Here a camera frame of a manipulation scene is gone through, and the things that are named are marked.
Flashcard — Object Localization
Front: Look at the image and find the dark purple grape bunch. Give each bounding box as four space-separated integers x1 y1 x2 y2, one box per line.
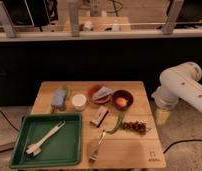
121 121 149 135

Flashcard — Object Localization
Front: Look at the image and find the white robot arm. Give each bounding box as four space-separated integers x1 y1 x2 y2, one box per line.
151 62 202 125

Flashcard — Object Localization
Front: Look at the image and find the white paper cup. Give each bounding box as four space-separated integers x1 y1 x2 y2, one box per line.
71 94 87 111

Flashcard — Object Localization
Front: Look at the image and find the green chili pepper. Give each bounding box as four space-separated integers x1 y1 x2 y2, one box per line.
106 112 124 134

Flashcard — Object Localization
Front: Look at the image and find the orange fruit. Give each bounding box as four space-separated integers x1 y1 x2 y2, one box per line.
115 97 127 107

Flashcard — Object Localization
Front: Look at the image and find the dark brown bowl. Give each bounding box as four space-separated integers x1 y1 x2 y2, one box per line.
112 90 134 111

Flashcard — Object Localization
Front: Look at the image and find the wooden table board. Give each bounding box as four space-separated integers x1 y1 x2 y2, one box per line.
31 81 166 169

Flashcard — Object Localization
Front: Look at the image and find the small wooden block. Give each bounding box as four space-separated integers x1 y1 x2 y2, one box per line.
90 106 109 127

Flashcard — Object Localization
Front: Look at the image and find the grey folded cloth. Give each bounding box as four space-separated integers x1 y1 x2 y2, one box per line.
92 86 112 100

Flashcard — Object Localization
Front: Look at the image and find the orange red plate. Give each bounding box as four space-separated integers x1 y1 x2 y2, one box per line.
88 84 113 105

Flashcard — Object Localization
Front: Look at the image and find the metal fork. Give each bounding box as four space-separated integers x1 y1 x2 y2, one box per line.
89 130 106 162

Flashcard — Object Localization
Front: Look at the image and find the green leafy vegetable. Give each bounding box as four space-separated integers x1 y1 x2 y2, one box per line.
60 86 71 100

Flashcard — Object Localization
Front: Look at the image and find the green plastic tray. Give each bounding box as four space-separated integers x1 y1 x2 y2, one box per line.
10 113 82 169

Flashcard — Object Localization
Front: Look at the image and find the black cable right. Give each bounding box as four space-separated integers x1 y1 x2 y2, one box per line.
162 138 202 154

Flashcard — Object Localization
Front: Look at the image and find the black cable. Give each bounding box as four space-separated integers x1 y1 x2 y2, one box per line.
162 138 202 154
0 106 21 133

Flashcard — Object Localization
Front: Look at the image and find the black cable left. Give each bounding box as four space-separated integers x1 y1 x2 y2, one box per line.
0 106 21 133

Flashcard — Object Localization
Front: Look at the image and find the metal frame rail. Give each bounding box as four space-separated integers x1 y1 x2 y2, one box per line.
0 0 202 42

